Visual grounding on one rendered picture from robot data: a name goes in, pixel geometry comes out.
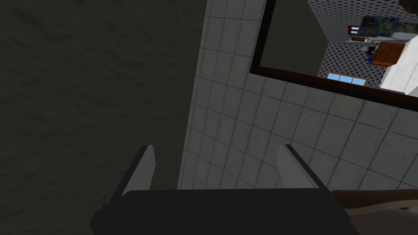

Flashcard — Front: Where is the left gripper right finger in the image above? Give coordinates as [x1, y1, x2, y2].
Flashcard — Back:
[276, 144, 330, 192]

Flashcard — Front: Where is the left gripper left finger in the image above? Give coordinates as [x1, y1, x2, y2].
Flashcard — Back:
[111, 145, 156, 203]

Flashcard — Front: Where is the brown and beige curved slab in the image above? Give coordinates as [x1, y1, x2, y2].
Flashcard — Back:
[329, 188, 418, 216]

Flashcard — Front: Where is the dark framed wall mirror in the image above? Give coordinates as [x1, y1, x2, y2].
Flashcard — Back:
[249, 0, 418, 113]

